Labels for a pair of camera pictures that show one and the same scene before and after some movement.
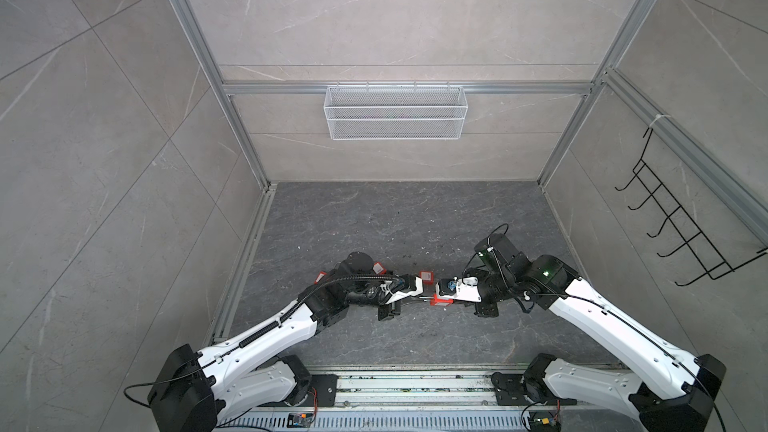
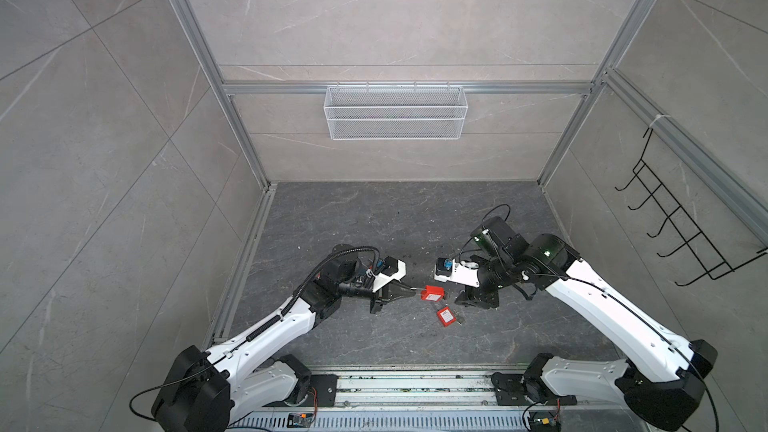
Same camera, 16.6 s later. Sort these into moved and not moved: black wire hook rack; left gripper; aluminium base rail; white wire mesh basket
Moved: left gripper
Not moved: black wire hook rack; aluminium base rail; white wire mesh basket
